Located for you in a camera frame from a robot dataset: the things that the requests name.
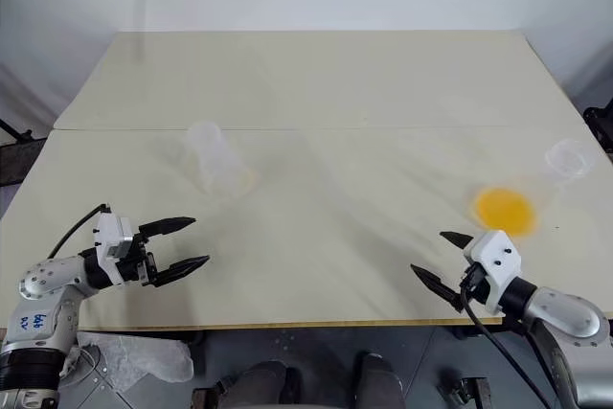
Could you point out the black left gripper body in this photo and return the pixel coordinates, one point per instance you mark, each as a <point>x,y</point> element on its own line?
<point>136,267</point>

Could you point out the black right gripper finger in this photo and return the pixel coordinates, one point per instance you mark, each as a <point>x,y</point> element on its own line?
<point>459,239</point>
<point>438,284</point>

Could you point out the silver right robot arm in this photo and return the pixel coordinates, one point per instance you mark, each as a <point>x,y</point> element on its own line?
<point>565,318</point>

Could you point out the black equipment beside table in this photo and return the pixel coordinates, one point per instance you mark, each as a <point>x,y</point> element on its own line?
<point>601,126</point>

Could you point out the black metal stand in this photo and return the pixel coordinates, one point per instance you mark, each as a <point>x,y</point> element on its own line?
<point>14,129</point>

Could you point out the small clear plastic beaker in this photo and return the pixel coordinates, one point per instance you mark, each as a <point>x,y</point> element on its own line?
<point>215,160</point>

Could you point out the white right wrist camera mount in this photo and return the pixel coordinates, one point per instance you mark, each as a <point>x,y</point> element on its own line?
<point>498,260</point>

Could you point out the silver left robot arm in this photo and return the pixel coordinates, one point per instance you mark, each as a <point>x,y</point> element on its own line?
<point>48,279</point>

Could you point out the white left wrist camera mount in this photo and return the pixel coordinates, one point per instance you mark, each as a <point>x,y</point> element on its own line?
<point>107,232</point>

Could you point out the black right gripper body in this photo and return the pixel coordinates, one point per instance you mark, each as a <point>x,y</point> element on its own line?
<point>475,284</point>

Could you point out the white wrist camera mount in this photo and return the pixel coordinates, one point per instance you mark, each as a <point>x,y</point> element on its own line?
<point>498,260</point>
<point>107,232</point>

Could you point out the crumpled white plastic bag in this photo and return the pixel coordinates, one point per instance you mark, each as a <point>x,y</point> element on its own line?
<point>143,356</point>

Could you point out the black floor clamp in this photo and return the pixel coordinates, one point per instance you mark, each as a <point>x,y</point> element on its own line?
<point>469,390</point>
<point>203,397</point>

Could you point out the dark rounded shape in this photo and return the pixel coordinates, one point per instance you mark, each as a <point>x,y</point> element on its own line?
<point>265,385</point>
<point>378,380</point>

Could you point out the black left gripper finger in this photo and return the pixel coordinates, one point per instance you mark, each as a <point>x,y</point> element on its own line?
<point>167,225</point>
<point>184,267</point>

